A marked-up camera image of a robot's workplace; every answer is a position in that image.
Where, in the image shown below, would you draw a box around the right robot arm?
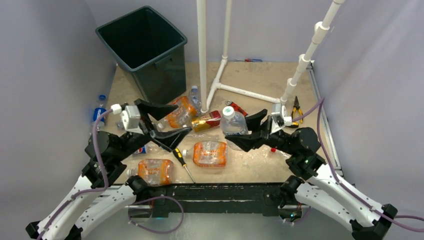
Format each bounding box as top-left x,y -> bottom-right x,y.
225,107 -> 398,240

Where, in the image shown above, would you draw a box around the white PVC pipe frame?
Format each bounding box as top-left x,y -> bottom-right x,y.
196,0 -> 346,116

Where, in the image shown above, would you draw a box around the orange label bottle near bin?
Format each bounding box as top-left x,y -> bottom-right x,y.
157,96 -> 197,130

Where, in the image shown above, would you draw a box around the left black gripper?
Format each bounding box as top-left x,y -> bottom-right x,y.
115,98 -> 192,160

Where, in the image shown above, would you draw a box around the Pepsi bottle by wall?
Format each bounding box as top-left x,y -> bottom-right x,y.
92,94 -> 106,129

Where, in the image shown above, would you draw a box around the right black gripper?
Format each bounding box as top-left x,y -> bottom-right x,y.
224,108 -> 296,155

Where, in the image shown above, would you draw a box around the yellow black screwdriver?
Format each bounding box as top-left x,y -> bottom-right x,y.
172,148 -> 196,183

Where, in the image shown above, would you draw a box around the clear small water bottle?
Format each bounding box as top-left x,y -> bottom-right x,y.
188,85 -> 202,116

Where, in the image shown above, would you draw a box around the red gold label bottle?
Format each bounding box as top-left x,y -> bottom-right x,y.
191,110 -> 221,133

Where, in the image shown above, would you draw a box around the yellow black pliers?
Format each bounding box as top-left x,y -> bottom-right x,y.
291,95 -> 303,126

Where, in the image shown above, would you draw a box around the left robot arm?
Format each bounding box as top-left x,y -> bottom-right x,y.
25,99 -> 191,240

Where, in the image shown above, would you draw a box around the pepsi bottle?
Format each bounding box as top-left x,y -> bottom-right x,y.
132,143 -> 166,156
92,94 -> 106,129

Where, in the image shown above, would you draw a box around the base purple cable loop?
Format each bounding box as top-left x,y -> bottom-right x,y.
127,195 -> 185,235

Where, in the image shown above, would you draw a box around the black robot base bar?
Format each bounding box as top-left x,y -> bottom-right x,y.
117,182 -> 314,219

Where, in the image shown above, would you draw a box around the dark green plastic bin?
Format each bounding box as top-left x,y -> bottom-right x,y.
95,6 -> 188,104

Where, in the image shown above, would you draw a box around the small red blue screwdriver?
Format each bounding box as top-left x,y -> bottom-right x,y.
234,58 -> 263,63

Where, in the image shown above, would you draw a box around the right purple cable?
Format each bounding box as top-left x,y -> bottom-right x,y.
291,96 -> 424,233

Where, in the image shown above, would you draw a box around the blue white label bottle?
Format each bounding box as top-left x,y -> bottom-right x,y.
219,106 -> 249,136

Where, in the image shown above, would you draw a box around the orange label bottle centre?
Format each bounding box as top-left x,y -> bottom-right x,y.
182,141 -> 228,168

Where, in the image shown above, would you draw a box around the orange label bottle front left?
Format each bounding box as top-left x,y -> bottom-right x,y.
126,158 -> 174,187

